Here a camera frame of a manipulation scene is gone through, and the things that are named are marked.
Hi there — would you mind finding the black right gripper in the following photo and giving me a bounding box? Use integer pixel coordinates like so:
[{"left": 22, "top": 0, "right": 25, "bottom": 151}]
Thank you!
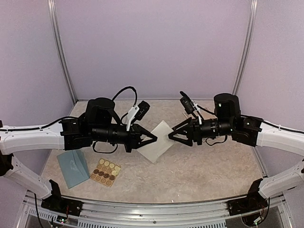
[{"left": 168, "top": 116, "right": 234, "bottom": 147}]

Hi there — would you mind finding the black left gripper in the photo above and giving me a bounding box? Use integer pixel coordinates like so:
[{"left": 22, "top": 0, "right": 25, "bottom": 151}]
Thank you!
[{"left": 91, "top": 123, "right": 158, "bottom": 153}]

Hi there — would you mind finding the beige lined letter paper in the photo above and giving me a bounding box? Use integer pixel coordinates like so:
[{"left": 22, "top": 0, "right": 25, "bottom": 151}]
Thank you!
[{"left": 137, "top": 121, "right": 175, "bottom": 163}]

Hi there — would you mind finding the teal blue envelope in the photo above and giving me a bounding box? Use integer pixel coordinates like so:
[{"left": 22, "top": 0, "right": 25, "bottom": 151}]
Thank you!
[{"left": 57, "top": 150, "right": 90, "bottom": 189}]

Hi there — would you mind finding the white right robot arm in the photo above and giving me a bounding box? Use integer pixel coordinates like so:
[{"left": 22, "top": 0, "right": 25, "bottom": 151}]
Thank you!
[{"left": 168, "top": 91, "right": 304, "bottom": 211}]

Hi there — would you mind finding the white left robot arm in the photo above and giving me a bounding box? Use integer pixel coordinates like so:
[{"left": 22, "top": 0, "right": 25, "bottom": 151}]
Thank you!
[{"left": 0, "top": 97, "right": 157, "bottom": 211}]

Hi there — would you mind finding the round sticker seal sheet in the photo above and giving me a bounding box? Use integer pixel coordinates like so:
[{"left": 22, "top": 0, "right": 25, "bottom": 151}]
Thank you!
[{"left": 90, "top": 159, "right": 121, "bottom": 187}]

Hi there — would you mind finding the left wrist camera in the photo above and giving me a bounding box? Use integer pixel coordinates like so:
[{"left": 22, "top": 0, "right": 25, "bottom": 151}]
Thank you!
[{"left": 125, "top": 101, "right": 150, "bottom": 131}]

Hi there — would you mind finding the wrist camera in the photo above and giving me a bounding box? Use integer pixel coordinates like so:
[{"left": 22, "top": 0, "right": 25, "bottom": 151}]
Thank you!
[
  {"left": 180, "top": 91, "right": 204, "bottom": 124},
  {"left": 125, "top": 101, "right": 150, "bottom": 131}
]

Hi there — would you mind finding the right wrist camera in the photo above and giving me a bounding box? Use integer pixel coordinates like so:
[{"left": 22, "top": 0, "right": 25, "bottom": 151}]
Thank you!
[{"left": 180, "top": 91, "right": 204, "bottom": 124}]

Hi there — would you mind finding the left camera black cable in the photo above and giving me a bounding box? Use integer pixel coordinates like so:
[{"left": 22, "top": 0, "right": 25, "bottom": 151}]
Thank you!
[{"left": 112, "top": 86, "right": 139, "bottom": 106}]

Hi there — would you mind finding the aluminium front rail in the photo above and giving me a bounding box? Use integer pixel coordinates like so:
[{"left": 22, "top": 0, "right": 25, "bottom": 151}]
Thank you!
[{"left": 15, "top": 191, "right": 294, "bottom": 228}]

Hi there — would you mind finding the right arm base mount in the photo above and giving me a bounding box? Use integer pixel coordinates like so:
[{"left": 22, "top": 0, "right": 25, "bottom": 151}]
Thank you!
[{"left": 227, "top": 178, "right": 269, "bottom": 216}]

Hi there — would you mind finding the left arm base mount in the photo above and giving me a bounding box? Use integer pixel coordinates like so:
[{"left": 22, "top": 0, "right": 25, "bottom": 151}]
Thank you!
[{"left": 41, "top": 180, "right": 83, "bottom": 217}]

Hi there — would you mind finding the right aluminium frame post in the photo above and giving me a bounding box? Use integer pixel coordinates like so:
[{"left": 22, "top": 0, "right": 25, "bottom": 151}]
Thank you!
[{"left": 232, "top": 0, "right": 258, "bottom": 95}]

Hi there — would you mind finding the aluminium frame post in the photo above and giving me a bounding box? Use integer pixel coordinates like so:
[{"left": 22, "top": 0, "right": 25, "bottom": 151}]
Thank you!
[
  {"left": 232, "top": 0, "right": 258, "bottom": 95},
  {"left": 47, "top": 0, "right": 78, "bottom": 105}
]

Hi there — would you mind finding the left aluminium frame post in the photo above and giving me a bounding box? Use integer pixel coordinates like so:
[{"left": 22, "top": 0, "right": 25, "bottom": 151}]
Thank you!
[{"left": 47, "top": 0, "right": 78, "bottom": 105}]

